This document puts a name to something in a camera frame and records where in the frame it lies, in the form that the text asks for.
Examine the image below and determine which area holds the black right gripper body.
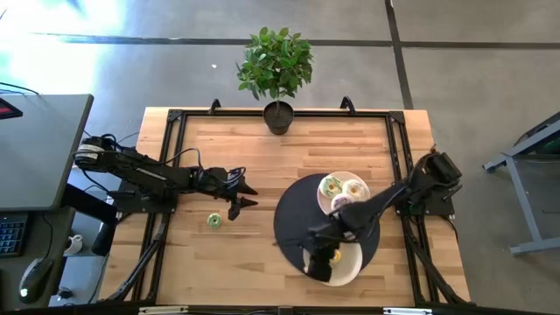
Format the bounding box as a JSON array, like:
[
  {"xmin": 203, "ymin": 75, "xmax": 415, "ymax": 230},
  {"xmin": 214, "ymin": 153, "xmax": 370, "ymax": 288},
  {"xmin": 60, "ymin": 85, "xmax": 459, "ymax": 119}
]
[{"xmin": 305, "ymin": 216, "xmax": 354, "ymax": 256}]

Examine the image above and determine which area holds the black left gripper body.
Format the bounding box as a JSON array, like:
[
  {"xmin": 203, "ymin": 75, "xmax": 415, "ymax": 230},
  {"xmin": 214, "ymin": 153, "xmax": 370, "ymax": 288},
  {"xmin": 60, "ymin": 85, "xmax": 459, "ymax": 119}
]
[{"xmin": 205, "ymin": 167, "xmax": 244, "ymax": 222}]

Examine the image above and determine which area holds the round white plate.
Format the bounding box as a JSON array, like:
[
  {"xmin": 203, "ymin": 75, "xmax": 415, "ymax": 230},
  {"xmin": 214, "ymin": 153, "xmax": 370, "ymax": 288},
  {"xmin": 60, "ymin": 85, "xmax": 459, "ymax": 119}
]
[
  {"xmin": 316, "ymin": 170, "xmax": 371, "ymax": 216},
  {"xmin": 302, "ymin": 239, "xmax": 364, "ymax": 288}
]

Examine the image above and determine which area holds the large pink drizzled donut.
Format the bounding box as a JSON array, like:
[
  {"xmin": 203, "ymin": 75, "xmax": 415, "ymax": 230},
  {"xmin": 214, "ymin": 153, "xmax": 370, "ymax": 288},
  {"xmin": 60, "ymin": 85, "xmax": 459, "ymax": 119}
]
[{"xmin": 330, "ymin": 193, "xmax": 356, "ymax": 212}]

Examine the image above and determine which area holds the large green striped donut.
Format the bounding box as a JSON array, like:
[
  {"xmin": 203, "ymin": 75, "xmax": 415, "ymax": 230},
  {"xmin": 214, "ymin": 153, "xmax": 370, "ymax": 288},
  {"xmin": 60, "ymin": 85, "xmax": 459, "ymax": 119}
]
[{"xmin": 318, "ymin": 175, "xmax": 344, "ymax": 200}]

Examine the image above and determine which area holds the large white donut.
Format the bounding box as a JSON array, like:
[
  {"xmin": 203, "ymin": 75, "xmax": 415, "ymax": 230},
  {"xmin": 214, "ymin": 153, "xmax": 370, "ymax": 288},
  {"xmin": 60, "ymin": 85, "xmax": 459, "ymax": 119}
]
[{"xmin": 342, "ymin": 178, "xmax": 369, "ymax": 201}]

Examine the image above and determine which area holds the round black mat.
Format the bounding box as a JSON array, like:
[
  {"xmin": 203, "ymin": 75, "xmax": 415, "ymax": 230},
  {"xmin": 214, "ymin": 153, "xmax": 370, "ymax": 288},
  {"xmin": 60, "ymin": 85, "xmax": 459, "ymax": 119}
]
[{"xmin": 273, "ymin": 172, "xmax": 381, "ymax": 275}]

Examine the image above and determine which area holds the green plant in black pot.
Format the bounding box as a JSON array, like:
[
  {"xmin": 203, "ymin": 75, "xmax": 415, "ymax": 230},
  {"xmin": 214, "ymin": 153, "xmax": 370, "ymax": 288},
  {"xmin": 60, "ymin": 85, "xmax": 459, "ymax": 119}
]
[{"xmin": 235, "ymin": 26, "xmax": 314, "ymax": 136}]

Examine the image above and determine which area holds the black desk leg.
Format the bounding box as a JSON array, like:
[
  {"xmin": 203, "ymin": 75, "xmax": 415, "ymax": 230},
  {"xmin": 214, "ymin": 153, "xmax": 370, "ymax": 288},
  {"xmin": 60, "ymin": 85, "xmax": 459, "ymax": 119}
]
[{"xmin": 64, "ymin": 183, "xmax": 118, "ymax": 257}]

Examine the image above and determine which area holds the small white mug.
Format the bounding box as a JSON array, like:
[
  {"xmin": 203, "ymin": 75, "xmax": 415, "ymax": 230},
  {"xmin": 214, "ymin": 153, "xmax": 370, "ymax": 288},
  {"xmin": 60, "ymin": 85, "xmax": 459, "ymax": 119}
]
[{"xmin": 63, "ymin": 234, "xmax": 84, "ymax": 256}]

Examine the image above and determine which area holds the grey desk top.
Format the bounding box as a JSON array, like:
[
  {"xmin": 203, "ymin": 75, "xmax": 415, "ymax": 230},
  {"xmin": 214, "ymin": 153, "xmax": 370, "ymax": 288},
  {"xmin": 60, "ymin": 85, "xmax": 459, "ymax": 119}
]
[{"xmin": 0, "ymin": 94, "xmax": 95, "ymax": 212}]

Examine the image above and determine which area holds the dark grey lower desk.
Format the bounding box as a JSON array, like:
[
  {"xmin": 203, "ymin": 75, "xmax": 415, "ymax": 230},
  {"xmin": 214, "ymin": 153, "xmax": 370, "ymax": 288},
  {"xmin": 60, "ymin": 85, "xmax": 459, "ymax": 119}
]
[{"xmin": 0, "ymin": 206, "xmax": 76, "ymax": 312}]

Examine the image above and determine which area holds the black computer mouse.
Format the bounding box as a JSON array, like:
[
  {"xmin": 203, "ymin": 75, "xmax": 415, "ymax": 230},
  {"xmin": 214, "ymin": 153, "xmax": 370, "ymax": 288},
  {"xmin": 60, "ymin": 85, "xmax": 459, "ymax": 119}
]
[{"xmin": 17, "ymin": 256, "xmax": 54, "ymax": 305}]

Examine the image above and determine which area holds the black backlit keyboard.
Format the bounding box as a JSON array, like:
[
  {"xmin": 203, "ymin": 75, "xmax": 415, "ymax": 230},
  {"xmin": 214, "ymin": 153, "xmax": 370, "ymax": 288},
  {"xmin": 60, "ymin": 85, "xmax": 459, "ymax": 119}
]
[{"xmin": 0, "ymin": 212, "xmax": 28, "ymax": 259}]

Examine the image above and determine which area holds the black device with red light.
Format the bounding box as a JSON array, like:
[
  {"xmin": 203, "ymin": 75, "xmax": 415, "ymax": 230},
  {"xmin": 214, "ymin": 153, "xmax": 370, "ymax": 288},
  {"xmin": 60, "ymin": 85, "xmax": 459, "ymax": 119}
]
[{"xmin": 0, "ymin": 97, "xmax": 24, "ymax": 121}]

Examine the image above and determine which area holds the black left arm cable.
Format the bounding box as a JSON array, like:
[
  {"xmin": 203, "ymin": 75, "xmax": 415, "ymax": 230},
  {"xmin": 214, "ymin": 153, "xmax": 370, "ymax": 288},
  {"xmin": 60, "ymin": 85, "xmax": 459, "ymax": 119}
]
[{"xmin": 161, "ymin": 147, "xmax": 247, "ymax": 186}]

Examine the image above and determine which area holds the silver edge bracket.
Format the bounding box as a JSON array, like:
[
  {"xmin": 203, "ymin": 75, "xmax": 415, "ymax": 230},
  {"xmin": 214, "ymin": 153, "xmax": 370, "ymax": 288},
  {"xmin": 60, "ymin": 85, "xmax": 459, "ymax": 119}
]
[
  {"xmin": 138, "ymin": 305, "xmax": 189, "ymax": 315},
  {"xmin": 383, "ymin": 307, "xmax": 433, "ymax": 315}
]

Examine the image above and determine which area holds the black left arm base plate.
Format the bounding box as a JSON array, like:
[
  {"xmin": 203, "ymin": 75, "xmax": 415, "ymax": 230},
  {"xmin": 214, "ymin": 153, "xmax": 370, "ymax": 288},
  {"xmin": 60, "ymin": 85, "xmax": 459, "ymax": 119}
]
[{"xmin": 108, "ymin": 178, "xmax": 180, "ymax": 215}]

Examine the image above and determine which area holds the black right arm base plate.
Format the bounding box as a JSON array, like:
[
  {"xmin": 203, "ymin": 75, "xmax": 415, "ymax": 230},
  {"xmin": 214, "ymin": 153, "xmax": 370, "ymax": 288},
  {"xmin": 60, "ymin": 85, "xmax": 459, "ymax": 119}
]
[{"xmin": 395, "ymin": 192, "xmax": 456, "ymax": 218}]

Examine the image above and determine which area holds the black aluminium table frame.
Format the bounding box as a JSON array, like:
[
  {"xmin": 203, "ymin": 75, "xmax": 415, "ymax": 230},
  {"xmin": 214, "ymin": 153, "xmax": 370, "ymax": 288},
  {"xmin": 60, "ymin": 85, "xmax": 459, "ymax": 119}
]
[{"xmin": 102, "ymin": 107, "xmax": 472, "ymax": 307}]

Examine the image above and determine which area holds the grey metal table frame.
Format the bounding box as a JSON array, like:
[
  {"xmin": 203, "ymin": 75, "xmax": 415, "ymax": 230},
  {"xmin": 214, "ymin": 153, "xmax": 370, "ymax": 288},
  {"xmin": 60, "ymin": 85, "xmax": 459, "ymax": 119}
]
[{"xmin": 482, "ymin": 111, "xmax": 560, "ymax": 257}]

